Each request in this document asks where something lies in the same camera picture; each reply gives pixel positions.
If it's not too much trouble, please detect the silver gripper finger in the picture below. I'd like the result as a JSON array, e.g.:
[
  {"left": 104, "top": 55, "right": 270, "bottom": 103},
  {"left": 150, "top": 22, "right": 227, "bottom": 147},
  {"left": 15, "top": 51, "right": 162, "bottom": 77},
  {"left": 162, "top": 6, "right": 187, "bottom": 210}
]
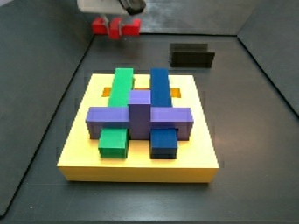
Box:
[
  {"left": 100, "top": 14, "right": 109, "bottom": 24},
  {"left": 119, "top": 15, "right": 127, "bottom": 26}
]

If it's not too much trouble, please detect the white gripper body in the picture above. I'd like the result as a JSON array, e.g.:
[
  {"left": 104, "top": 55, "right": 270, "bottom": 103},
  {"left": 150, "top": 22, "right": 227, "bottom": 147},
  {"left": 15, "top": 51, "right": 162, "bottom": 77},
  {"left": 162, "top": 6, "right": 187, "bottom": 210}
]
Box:
[{"left": 77, "top": 0, "right": 127, "bottom": 14}]

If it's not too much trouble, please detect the red three-legged block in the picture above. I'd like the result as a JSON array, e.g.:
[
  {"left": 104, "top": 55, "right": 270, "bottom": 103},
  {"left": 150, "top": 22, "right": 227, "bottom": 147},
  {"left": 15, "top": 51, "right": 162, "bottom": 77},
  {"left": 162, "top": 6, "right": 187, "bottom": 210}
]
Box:
[{"left": 91, "top": 17, "right": 142, "bottom": 40}]

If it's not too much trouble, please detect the yellow wooden base board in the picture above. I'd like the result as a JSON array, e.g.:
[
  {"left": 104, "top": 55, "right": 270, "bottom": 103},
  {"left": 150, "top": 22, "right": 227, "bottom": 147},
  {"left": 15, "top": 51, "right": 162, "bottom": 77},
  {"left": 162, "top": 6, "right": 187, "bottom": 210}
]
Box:
[{"left": 57, "top": 74, "right": 219, "bottom": 183}]

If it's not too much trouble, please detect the purple cross block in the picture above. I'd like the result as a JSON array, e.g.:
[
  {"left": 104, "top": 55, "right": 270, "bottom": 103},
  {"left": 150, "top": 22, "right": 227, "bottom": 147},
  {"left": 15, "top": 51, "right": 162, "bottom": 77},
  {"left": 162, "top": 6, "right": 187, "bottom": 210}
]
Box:
[{"left": 85, "top": 90, "right": 194, "bottom": 141}]

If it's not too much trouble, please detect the green bar block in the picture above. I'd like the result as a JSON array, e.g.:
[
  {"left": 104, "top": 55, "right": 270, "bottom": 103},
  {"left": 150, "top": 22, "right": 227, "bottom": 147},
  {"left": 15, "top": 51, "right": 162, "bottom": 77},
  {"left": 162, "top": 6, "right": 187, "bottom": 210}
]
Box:
[{"left": 97, "top": 68, "right": 134, "bottom": 158}]

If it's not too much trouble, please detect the dark blue bar block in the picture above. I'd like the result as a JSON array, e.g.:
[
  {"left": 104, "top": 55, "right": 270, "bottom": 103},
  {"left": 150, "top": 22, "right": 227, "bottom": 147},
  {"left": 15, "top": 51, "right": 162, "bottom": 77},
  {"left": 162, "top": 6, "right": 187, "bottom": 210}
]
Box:
[{"left": 151, "top": 68, "right": 178, "bottom": 159}]

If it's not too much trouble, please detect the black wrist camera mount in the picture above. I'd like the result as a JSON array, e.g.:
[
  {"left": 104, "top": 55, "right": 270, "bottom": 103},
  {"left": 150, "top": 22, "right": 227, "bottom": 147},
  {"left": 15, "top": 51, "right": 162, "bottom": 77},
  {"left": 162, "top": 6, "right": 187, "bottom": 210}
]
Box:
[{"left": 117, "top": 0, "right": 146, "bottom": 16}]

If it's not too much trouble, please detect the black angle bracket stand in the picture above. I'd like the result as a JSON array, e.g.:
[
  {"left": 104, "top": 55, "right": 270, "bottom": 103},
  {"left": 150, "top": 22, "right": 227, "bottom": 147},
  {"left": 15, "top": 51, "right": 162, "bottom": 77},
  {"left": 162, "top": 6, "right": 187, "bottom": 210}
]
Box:
[{"left": 170, "top": 43, "right": 215, "bottom": 68}]

